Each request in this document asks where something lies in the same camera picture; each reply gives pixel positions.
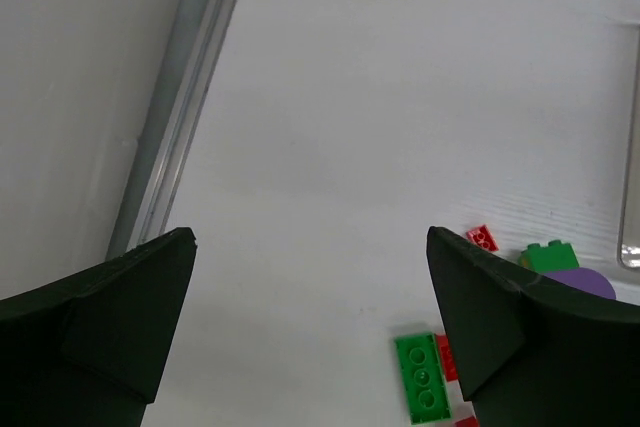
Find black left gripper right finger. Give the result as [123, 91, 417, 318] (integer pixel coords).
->
[426, 226, 639, 426]

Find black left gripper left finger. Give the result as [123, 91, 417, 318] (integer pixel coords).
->
[1, 227, 197, 426]

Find red large lego brick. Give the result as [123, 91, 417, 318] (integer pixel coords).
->
[435, 334, 458, 382]

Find purple curved lego brick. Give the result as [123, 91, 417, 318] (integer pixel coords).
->
[544, 267, 617, 300]

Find small red lego plate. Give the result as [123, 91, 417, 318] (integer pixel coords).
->
[466, 224, 499, 253]

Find green tall lego brick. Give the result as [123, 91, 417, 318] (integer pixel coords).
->
[518, 240, 580, 273]

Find green flat lego plate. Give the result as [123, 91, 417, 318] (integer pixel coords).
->
[393, 333, 452, 425]

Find aluminium table edge rail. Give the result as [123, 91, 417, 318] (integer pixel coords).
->
[106, 0, 237, 258]

